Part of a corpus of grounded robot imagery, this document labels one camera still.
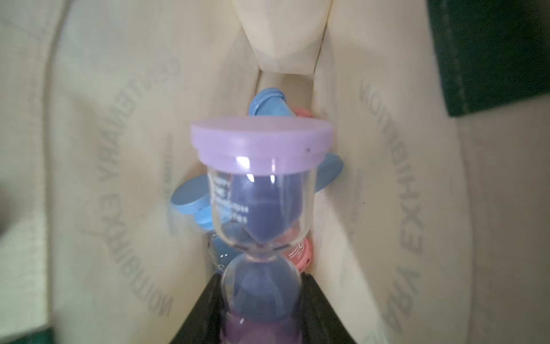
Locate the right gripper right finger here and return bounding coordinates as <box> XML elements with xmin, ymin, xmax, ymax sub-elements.
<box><xmin>299</xmin><ymin>272</ymin><xmax>356</xmax><ymax>344</ymax></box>

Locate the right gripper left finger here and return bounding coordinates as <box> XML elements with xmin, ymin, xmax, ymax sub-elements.
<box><xmin>171</xmin><ymin>274</ymin><xmax>223</xmax><ymax>344</ymax></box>

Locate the light blue hourglass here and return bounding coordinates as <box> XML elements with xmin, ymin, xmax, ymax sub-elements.
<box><xmin>170</xmin><ymin>174</ymin><xmax>214</xmax><ymax>232</ymax></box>

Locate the cream canvas tote bag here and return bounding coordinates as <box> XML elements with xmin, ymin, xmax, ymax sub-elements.
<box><xmin>1</xmin><ymin>1</ymin><xmax>549</xmax><ymax>343</ymax></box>

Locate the purple hourglass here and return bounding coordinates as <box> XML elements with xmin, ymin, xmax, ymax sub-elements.
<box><xmin>190</xmin><ymin>116</ymin><xmax>332</xmax><ymax>343</ymax></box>

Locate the blue hourglass back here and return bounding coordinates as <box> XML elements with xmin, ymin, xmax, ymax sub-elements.
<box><xmin>248</xmin><ymin>87</ymin><xmax>296</xmax><ymax>117</ymax></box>

